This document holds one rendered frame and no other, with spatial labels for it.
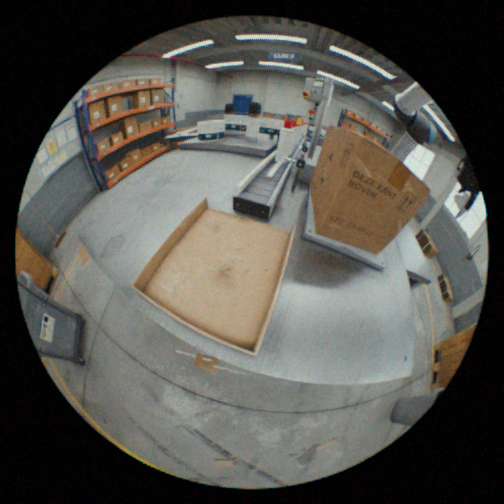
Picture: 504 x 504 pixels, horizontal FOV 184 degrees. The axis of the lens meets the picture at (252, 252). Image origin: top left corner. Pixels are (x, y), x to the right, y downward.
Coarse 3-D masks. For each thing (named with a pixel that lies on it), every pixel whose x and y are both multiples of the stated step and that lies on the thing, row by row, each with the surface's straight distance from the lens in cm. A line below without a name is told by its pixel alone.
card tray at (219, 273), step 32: (192, 224) 41; (224, 224) 39; (256, 224) 39; (160, 256) 35; (192, 256) 34; (224, 256) 32; (256, 256) 33; (288, 256) 30; (160, 288) 33; (192, 288) 30; (224, 288) 29; (256, 288) 29; (192, 320) 28; (224, 320) 27; (256, 320) 27; (256, 352) 23
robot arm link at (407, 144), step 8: (416, 112) 84; (416, 120) 83; (424, 120) 85; (408, 128) 87; (416, 128) 84; (424, 128) 84; (432, 128) 87; (408, 136) 89; (416, 136) 86; (424, 136) 86; (432, 136) 87; (400, 144) 93; (408, 144) 91; (416, 144) 91; (392, 152) 98; (400, 152) 94; (408, 152) 94
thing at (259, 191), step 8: (272, 160) 73; (264, 168) 61; (272, 168) 63; (280, 168) 65; (256, 176) 53; (264, 176) 54; (280, 176) 57; (248, 184) 47; (256, 184) 48; (264, 184) 48; (272, 184) 49; (248, 192) 43; (256, 192) 43; (264, 192) 44; (272, 192) 45; (248, 200) 40; (256, 200) 40; (264, 200) 40
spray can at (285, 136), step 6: (288, 126) 68; (282, 132) 68; (288, 132) 68; (282, 138) 68; (288, 138) 68; (282, 144) 68; (288, 144) 69; (282, 150) 69; (276, 156) 71; (282, 156) 70
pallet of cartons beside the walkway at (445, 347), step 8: (472, 328) 324; (456, 336) 329; (464, 336) 326; (472, 336) 325; (440, 344) 332; (448, 344) 332; (456, 344) 329; (464, 344) 327; (440, 352) 341; (448, 352) 334; (456, 352) 336; (464, 352) 329; (440, 360) 344; (448, 360) 335; (456, 360) 333; (440, 368) 341; (448, 368) 337; (456, 368) 336; (440, 376) 344; (448, 376) 340; (432, 384) 346; (440, 384) 347
